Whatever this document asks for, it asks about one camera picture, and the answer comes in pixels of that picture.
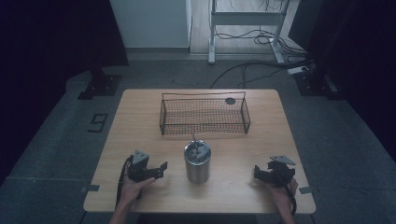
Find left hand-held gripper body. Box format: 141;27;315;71
125;148;157;184

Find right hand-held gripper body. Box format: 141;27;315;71
265;155;297;189

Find person's left hand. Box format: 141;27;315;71
119;175;156;207

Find person's right hand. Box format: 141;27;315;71
266;177;299;210

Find stainless steel cup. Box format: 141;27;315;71
183;139;212;184

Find metal stirrer rod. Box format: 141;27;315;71
191;133;201;157

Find black stand base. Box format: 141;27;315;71
293;66;340;98
77;66;123;101

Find white power strip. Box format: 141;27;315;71
286;65;310;76

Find dark curtain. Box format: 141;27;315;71
288;0;396;162

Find white cabinet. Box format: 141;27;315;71
109;0;193;49

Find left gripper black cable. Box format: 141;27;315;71
115;156;134;209

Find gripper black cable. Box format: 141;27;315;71
279;174;298;217
115;156;134;209

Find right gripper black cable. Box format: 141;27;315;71
279;174;298;217

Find black wire mesh basket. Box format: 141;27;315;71
159;91;252;136

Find black floor cables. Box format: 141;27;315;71
209;27;316;91

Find white metal desk frame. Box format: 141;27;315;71
207;0;292;65

